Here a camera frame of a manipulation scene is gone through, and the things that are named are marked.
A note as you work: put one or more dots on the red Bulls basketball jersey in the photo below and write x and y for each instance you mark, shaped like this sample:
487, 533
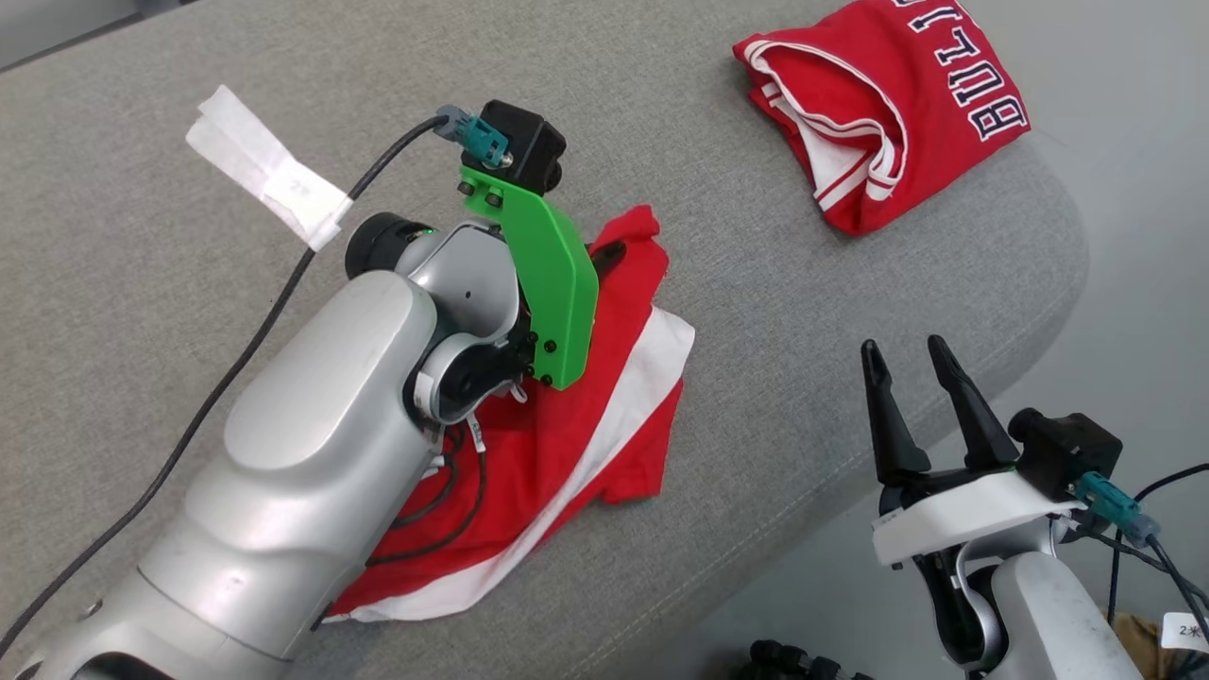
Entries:
850, 104

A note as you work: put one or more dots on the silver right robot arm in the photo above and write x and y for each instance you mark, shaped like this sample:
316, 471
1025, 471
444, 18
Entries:
1058, 614

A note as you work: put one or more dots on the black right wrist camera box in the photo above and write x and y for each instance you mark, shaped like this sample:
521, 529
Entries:
1067, 453

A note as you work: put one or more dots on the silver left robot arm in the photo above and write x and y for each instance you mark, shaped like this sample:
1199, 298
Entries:
312, 444

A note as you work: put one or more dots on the black knobbed robot base part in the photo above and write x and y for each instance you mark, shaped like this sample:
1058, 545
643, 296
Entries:
784, 661

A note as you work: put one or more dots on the tan brown object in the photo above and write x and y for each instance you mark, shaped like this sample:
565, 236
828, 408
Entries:
1148, 652

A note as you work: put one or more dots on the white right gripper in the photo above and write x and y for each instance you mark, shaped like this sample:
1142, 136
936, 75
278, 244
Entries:
963, 515

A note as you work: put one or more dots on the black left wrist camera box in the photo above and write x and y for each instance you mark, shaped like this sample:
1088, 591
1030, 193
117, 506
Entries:
529, 142

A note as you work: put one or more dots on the red shorts with white stripe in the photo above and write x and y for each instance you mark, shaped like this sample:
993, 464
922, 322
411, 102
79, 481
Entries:
567, 444

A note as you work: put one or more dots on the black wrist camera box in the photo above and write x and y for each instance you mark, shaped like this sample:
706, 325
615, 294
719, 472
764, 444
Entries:
1067, 453
529, 142

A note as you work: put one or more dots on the grey fabric sofa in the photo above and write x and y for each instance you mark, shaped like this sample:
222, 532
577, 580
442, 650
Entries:
756, 312

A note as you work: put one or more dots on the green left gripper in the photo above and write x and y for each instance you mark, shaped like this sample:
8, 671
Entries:
557, 293

